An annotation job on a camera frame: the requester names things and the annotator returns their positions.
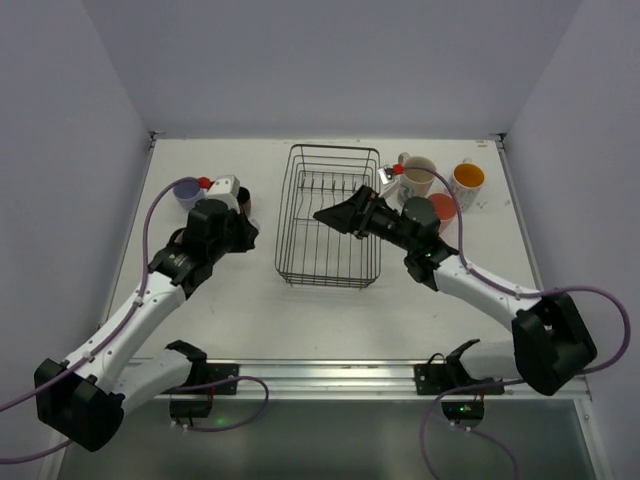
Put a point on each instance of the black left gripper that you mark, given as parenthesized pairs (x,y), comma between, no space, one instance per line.
(242,232)

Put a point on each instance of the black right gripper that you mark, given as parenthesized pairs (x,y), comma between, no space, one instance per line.
(363,213)

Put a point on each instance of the black ceramic mug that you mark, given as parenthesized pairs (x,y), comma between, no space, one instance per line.
(244,200)

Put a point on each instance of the cream patterned large mug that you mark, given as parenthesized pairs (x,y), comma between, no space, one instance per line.
(417,177)

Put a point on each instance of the lavender plastic cup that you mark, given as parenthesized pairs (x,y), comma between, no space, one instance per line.
(188,192)

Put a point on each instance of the pink plastic cup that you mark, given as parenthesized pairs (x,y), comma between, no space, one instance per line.
(445,209)

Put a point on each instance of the white floral mug orange inside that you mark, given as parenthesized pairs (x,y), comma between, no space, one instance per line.
(465,183)

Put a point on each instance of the clear glass cup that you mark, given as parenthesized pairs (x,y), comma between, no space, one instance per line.
(254,223)

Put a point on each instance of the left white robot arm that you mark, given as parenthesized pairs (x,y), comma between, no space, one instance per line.
(87,395)

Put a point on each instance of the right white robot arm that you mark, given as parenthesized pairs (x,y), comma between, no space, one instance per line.
(550,342)

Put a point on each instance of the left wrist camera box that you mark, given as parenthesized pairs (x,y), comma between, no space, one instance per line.
(224,188)

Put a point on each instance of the dark wire dish rack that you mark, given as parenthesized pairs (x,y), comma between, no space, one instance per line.
(308,252)

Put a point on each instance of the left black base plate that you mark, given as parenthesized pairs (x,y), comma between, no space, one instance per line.
(220,375)

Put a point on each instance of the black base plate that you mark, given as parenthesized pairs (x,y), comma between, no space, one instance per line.
(442,373)
(220,375)

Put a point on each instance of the aluminium mounting rail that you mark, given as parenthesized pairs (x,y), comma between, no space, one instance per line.
(361,380)

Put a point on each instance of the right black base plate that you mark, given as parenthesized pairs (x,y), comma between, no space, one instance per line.
(442,373)

